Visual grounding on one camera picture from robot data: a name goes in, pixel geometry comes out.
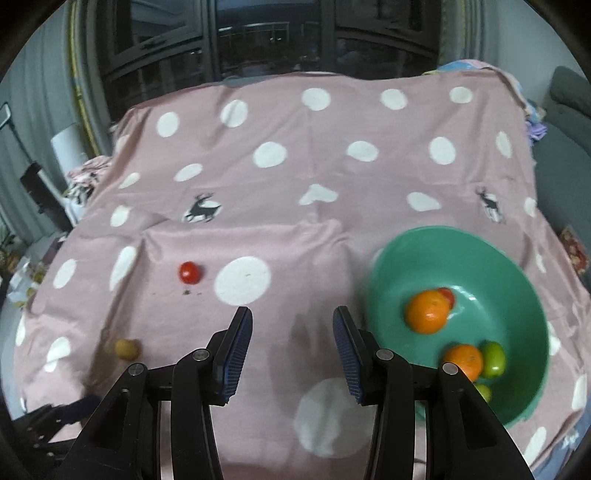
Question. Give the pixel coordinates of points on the yellow striped pole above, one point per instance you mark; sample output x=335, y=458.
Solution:
x=81, y=92

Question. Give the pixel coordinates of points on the black white upright vacuum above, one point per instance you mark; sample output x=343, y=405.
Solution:
x=41, y=184

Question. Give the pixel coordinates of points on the red patterned pillow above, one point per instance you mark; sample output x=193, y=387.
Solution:
x=575, y=249

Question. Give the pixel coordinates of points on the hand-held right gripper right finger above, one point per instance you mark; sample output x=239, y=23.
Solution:
x=346, y=355

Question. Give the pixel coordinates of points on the green apple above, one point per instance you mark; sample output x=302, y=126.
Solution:
x=493, y=359

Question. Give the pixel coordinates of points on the pink clothes pile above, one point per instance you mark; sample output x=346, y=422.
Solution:
x=85, y=180

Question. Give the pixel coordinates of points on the grey curtain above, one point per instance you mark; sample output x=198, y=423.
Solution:
x=32, y=92

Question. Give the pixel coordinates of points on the green mango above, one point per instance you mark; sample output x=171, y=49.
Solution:
x=483, y=392

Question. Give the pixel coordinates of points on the light blue purple blanket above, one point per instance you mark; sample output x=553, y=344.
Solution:
x=535, y=127

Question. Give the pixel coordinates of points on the orange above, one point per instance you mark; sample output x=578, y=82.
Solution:
x=463, y=360
x=427, y=311

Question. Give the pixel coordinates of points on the green bowl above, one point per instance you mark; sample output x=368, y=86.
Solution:
x=461, y=263

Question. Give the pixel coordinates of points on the grey sofa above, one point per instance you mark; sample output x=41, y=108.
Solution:
x=568, y=138

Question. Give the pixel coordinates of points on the white tower appliance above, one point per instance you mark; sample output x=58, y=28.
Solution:
x=64, y=143

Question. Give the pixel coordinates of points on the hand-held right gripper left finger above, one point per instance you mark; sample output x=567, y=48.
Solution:
x=235, y=355

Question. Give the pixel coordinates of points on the pink polka-dot cloth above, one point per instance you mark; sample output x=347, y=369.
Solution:
x=323, y=194

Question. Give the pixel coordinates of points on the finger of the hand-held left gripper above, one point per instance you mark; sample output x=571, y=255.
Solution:
x=81, y=407

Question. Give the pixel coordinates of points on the red tomato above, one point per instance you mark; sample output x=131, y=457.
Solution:
x=449, y=295
x=190, y=272

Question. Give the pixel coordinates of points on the small yellow-green plum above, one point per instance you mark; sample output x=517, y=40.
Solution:
x=127, y=349

